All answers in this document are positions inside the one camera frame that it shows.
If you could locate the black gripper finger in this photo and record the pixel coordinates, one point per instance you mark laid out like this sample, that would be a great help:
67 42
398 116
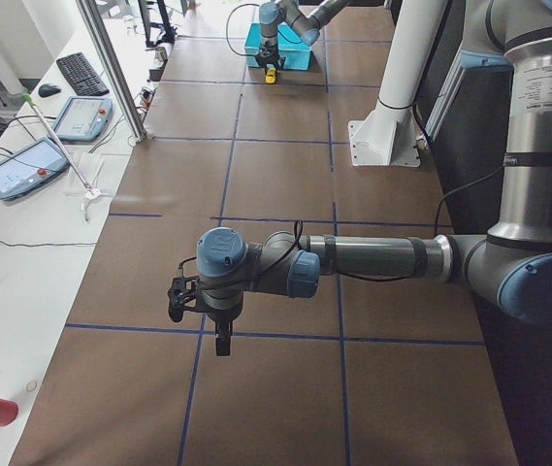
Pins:
223 344

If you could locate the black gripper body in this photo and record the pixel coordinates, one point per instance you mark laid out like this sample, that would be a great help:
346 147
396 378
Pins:
266 49
221 322

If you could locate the yellow beetle toy car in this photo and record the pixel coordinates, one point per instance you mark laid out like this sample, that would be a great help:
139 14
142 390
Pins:
270 75

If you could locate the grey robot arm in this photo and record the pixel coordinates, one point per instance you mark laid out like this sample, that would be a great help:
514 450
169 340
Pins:
306 27
510 265

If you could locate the light blue plastic bin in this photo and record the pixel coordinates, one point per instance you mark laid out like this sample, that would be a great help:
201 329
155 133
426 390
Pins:
295 53

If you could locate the white stick with green tip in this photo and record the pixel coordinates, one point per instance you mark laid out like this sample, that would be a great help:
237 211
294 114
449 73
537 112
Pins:
91 192

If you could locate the black keyboard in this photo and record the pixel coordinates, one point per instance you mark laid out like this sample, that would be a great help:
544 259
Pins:
80 75

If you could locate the far teach pendant tablet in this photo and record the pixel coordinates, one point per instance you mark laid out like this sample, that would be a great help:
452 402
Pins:
82 119

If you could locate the teach pendant tablet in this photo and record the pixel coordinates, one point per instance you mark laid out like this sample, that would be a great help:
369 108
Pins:
31 168
82 119

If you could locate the black computer mouse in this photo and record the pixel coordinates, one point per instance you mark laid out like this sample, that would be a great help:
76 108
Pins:
48 89

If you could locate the near teach pendant tablet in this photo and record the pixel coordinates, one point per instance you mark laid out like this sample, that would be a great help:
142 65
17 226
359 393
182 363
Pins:
31 168

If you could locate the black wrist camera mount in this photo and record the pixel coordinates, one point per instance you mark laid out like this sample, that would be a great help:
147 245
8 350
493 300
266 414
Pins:
182 296

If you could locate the white camera mast with base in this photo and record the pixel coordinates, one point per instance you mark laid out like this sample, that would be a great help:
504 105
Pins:
386 137

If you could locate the aluminium frame post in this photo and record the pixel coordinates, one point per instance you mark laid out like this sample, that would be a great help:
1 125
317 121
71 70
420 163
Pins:
105 49

